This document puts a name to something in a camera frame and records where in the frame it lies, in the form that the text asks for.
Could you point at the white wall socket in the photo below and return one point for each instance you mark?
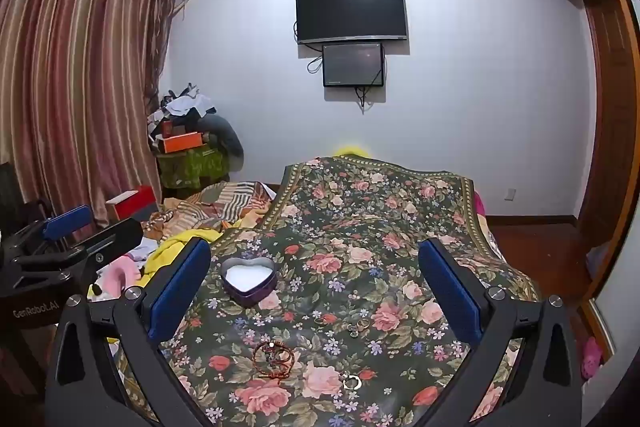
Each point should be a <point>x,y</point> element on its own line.
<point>510,194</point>

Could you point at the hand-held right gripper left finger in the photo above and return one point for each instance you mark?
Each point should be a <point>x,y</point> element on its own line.
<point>180,287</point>

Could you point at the pile of clothes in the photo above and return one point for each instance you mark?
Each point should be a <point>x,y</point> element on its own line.
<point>180,104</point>

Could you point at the yellow pillow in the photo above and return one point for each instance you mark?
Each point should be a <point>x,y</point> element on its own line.
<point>352,152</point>

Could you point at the large black wall television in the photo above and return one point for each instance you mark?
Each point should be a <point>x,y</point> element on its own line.
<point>350,12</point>

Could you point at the pink bedsheet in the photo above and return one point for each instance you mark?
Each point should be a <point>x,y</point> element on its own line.
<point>481,204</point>

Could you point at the green patterned cloth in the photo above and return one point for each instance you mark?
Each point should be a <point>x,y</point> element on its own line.
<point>192,169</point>

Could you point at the floral green blanket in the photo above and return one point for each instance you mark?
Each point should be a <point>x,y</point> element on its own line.
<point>360,232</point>

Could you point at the small silver earring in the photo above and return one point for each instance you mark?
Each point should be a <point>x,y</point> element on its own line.
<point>356,386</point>

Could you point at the striped pink curtain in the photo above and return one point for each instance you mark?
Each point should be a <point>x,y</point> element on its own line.
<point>75,82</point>

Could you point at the red and white box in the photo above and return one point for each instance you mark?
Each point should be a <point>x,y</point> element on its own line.
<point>132,204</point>

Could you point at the purple clear jewellery pouch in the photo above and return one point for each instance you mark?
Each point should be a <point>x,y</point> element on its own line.
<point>250,289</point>

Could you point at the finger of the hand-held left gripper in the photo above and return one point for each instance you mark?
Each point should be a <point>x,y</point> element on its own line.
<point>67,221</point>
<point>112,234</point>

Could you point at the brown wooden door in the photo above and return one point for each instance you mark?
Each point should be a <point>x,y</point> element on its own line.
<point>612,117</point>

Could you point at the striped patchwork blanket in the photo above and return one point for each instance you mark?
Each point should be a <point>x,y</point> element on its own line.
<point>220,202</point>

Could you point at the pink cloth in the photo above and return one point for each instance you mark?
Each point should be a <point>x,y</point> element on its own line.
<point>120,274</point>

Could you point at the pink slipper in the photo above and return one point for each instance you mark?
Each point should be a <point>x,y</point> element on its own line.
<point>591,357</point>

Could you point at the dark grey garment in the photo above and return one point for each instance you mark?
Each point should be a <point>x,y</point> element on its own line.
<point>225,134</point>

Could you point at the orange box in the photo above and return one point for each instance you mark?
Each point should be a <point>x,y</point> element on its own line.
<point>182,143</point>

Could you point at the small black wall monitor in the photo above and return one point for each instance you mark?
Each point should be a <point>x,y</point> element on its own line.
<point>352,64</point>

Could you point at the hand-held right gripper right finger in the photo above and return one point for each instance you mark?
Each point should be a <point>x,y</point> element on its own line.
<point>450,292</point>

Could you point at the dark chair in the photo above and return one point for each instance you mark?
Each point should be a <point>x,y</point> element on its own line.
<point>15,192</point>

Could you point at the yellow cloth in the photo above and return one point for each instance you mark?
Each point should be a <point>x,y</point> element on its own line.
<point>172,249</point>

